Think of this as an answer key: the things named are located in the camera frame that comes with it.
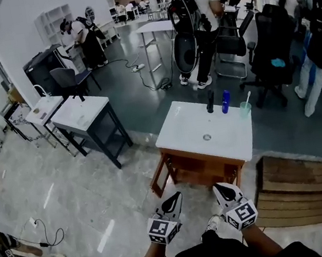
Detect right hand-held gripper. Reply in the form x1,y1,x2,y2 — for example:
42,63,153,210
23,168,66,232
212,178,261,233

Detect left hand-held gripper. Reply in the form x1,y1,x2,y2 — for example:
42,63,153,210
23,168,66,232
142,191,190,248

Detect wooden vanity cabinet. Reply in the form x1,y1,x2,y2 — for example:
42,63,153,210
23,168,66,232
145,136,248,200

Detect blue bottle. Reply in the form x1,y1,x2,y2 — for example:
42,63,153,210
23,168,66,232
219,89,234,115

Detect person's right forearm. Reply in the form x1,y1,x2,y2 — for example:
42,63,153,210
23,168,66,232
239,218,283,257

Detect white sink basin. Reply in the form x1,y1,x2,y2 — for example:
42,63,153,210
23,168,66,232
150,90,258,174

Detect white sink on dark stand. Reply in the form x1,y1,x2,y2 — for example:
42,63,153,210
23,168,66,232
48,88,137,178

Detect person's right white shoe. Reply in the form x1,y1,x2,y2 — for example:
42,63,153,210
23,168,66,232
204,213,224,233

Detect person's black clothes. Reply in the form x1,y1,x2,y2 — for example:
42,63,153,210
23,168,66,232
99,215,322,257

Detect wooden plank platform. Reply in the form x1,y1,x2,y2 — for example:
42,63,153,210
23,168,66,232
247,147,322,232

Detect teal cloth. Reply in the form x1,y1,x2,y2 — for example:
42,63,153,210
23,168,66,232
270,56,287,70

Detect small black faucet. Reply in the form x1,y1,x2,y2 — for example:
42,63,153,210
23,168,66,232
70,85,87,105

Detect black oval shell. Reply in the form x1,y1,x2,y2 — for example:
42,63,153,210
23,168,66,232
171,32,203,76

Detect black cantilever chair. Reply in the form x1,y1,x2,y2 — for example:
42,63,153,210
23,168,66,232
207,9,264,84

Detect black mesh office chair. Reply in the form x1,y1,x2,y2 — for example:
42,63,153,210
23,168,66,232
229,1,307,113

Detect grey chair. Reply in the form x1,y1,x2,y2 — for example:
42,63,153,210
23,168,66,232
49,61,103,102

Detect white table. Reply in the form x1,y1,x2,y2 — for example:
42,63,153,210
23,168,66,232
134,19,182,82

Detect black printer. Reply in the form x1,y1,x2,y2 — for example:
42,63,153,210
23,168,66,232
21,43,71,100

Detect white shelf unit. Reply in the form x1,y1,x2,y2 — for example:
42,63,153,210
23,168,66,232
32,3,78,51

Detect black charger cable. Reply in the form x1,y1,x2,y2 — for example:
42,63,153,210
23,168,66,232
13,212,67,252

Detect black floor cable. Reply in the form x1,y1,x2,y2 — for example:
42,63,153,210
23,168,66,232
109,52,174,97

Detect white sink on metal frame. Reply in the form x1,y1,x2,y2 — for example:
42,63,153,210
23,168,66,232
22,92,72,153

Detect round wall mirror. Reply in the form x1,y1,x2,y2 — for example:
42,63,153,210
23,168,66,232
84,5,96,23

